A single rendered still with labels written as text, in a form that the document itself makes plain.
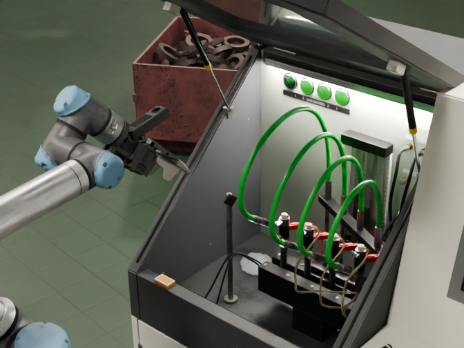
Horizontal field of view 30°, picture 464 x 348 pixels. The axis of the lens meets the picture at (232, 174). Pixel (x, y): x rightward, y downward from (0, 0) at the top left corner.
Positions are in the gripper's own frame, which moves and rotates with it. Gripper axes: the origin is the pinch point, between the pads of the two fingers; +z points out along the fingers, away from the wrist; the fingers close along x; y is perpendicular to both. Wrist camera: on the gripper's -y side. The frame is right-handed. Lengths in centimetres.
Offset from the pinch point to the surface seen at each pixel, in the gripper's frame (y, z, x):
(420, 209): -17, 38, 42
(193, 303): 26.9, 28.2, -4.9
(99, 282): 35, 103, -169
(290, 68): -43, 24, -12
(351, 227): -11, 49, 13
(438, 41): -69, 47, 12
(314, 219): -13, 62, -16
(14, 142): -13, 100, -327
